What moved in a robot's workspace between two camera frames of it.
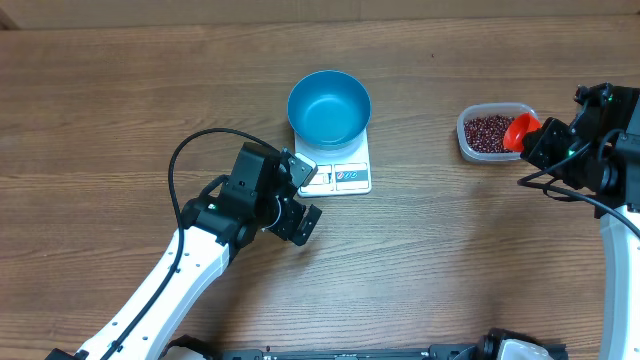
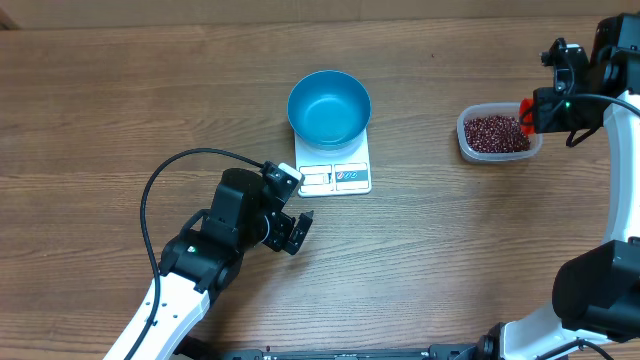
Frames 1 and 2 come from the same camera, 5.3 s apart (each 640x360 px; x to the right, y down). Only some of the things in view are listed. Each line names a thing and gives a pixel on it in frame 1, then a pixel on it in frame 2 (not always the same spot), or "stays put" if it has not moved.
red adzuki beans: [486, 134] stays put
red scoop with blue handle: [514, 132] → [527, 116]
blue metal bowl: [329, 110] stays put
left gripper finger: [307, 225] → [300, 229]
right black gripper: [536, 150] → [543, 120]
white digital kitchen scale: [341, 171] stays put
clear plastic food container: [481, 130] stays put
